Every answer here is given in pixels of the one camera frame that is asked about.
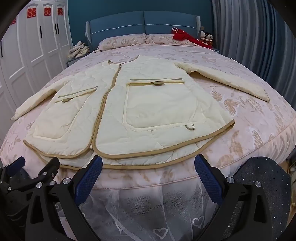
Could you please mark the pink butterfly bedspread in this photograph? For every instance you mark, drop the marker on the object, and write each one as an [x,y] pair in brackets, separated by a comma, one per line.
[231,104]

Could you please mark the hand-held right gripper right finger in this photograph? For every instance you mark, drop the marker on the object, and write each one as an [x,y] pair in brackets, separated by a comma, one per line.
[207,178]

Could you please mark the white lace bed skirt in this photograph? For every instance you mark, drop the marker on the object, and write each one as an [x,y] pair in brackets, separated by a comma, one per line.
[143,208]

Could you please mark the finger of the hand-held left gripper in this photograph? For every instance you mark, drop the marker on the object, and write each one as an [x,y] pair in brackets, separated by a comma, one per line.
[15,165]
[50,169]

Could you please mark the person's left leg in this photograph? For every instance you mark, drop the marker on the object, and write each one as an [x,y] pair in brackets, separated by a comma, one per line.
[22,175]

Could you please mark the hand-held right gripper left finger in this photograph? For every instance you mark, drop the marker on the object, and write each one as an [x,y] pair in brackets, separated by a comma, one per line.
[91,176]

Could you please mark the blue upholstered headboard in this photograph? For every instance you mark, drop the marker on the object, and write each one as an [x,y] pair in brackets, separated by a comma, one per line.
[129,23]

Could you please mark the cream quilted jacket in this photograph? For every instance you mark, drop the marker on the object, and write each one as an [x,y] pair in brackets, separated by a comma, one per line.
[150,104]

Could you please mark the blue nightstand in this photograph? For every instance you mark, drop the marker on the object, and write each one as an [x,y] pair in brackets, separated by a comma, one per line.
[70,62]
[217,51]

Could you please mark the grey curtain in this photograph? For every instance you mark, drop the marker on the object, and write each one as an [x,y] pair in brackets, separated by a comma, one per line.
[254,34]

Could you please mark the pile of cream clothes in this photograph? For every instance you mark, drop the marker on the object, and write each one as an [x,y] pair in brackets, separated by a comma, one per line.
[78,49]

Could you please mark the pink floral pillow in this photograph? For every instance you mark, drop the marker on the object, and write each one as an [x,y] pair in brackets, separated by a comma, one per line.
[161,39]
[120,41]

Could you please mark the red garment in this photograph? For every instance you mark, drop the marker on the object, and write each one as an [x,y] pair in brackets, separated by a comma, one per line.
[182,36]

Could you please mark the white wardrobe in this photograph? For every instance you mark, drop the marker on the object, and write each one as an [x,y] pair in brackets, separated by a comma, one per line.
[34,58]

